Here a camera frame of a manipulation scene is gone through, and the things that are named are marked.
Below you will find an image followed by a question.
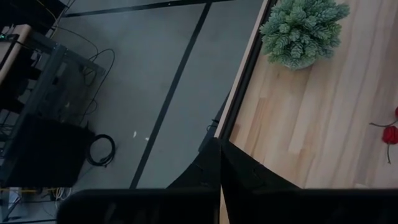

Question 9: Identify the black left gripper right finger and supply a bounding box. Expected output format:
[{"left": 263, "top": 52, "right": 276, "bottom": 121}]
[{"left": 220, "top": 139, "right": 398, "bottom": 224}]

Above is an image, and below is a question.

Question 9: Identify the black computer case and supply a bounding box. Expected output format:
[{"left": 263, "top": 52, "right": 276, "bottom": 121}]
[{"left": 6, "top": 115, "right": 96, "bottom": 188}]

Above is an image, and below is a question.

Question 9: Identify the black aluminium table frame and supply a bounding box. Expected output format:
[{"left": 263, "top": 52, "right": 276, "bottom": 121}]
[{"left": 198, "top": 0, "right": 279, "bottom": 153}]

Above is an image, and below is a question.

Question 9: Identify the small red chili pepper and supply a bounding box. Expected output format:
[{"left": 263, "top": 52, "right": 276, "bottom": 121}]
[{"left": 381, "top": 125, "right": 398, "bottom": 165}]

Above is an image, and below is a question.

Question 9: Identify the white cable bundle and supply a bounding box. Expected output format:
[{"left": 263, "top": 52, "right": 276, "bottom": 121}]
[{"left": 49, "top": 185, "right": 73, "bottom": 210}]

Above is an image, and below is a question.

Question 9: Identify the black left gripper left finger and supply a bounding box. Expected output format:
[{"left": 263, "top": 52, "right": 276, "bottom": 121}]
[{"left": 55, "top": 138, "right": 222, "bottom": 224}]

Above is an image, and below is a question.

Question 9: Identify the green potted succulent plant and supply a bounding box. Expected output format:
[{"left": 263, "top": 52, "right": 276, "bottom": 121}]
[{"left": 259, "top": 0, "right": 351, "bottom": 71}]

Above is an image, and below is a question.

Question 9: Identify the grey metal rack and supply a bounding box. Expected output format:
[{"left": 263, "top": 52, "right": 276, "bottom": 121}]
[{"left": 0, "top": 29, "right": 106, "bottom": 187}]

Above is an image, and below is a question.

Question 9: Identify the thin black floor cable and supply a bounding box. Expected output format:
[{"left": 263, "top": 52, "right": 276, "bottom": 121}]
[{"left": 51, "top": 25, "right": 116, "bottom": 125}]

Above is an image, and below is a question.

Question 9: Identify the coiled black cable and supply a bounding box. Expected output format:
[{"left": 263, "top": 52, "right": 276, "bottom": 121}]
[{"left": 85, "top": 133, "right": 116, "bottom": 168}]

